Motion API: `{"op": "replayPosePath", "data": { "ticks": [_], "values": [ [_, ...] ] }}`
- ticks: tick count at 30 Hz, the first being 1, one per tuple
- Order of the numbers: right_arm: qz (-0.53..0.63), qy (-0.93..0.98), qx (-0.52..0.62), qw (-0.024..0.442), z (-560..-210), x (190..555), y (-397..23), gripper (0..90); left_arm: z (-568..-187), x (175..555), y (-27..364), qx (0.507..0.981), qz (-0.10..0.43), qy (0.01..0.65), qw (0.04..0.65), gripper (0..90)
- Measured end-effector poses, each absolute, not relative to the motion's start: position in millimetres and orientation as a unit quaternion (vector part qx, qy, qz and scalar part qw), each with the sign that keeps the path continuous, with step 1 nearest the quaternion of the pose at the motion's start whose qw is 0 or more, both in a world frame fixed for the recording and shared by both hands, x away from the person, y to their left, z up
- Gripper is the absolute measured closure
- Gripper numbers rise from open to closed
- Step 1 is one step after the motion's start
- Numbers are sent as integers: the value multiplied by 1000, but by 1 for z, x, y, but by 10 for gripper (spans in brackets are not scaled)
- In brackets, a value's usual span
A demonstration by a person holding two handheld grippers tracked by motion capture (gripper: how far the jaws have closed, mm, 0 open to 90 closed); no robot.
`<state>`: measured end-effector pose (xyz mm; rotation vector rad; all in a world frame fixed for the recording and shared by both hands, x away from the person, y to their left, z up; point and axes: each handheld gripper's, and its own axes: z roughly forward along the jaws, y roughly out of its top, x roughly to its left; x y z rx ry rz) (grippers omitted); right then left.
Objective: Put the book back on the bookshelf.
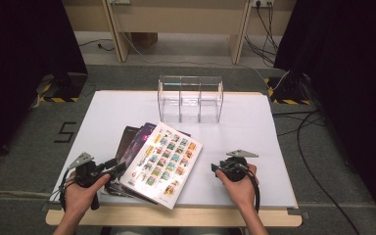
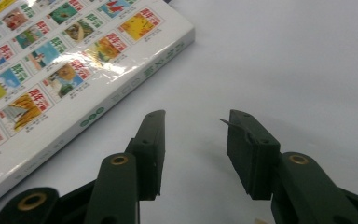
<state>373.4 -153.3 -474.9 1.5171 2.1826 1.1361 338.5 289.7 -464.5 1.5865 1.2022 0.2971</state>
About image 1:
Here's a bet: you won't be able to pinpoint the black stand base striped tape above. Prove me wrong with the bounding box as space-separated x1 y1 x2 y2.
263 72 312 106
38 71 89 104

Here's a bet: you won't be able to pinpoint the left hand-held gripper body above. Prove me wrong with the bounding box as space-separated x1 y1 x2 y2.
67 152 111 189

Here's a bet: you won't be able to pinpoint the white picture-grid magazine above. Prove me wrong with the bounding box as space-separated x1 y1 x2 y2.
119 121 204 211

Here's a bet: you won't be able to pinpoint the white board sheet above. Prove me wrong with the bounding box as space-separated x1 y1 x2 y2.
49 90 299 210

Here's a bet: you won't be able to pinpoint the white wall socket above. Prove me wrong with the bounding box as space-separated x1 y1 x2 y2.
252 0 275 8

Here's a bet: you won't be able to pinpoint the clear acrylic magazine rack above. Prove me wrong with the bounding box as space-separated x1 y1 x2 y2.
157 75 224 124

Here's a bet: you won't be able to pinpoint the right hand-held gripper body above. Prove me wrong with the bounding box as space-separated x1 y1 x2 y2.
219 149 259 183

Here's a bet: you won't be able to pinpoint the long black floor cables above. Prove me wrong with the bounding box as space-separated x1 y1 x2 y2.
272 109 361 235

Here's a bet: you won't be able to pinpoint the thin black floor cable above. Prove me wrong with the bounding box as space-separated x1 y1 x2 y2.
77 38 116 53

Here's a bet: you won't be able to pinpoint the black cable bundle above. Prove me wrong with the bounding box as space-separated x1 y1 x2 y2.
244 1 280 68

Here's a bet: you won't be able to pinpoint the person's left hand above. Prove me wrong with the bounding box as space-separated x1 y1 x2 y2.
64 173 112 218

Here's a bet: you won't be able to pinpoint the person's right hand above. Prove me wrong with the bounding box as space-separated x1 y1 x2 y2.
215 164 259 212

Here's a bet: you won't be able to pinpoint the left hand-held gripper cable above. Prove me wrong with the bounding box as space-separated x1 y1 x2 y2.
47 167 79 212

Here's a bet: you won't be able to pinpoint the dark brown red-lettered magazine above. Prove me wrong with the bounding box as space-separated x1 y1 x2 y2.
115 125 142 165

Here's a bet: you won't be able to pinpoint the black curtain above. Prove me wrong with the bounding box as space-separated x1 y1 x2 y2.
0 0 89 174
273 0 376 226

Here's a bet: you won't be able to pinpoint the brown cardboard box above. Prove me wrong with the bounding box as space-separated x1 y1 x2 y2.
130 31 159 50

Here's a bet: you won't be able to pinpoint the beige wooden desk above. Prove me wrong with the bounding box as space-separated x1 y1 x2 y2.
62 0 297 65

